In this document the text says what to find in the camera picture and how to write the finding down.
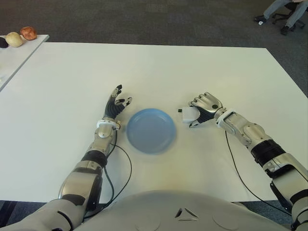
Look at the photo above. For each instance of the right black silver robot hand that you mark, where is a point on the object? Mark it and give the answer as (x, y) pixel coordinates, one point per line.
(209, 103)

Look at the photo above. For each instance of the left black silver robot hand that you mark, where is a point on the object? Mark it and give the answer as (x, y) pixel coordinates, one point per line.
(112, 108)

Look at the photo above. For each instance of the white charger block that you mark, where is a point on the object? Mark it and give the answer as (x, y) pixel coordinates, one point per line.
(188, 115)

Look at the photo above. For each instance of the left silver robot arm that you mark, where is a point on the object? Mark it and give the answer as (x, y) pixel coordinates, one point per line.
(103, 134)

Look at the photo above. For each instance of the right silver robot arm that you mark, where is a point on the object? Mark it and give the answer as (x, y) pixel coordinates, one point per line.
(264, 149)

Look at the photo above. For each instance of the blue round plate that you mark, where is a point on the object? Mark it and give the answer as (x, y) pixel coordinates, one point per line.
(151, 131)

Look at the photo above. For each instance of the small white table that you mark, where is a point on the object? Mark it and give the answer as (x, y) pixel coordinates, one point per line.
(24, 54)

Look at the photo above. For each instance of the black office chair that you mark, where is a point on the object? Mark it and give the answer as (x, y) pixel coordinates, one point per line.
(279, 16)

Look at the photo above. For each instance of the seated person in jeans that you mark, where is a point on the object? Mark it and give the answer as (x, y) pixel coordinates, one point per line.
(272, 10)

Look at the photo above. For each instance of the grey robot torso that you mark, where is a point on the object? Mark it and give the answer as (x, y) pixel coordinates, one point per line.
(156, 211)

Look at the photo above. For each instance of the red-brown round fruit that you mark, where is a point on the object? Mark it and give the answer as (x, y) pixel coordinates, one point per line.
(28, 33)

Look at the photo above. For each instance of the beige round fruit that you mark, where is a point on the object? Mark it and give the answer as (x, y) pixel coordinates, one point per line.
(14, 39)

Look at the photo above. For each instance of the dark black round fruit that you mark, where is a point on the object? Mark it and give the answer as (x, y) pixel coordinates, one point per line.
(3, 42)

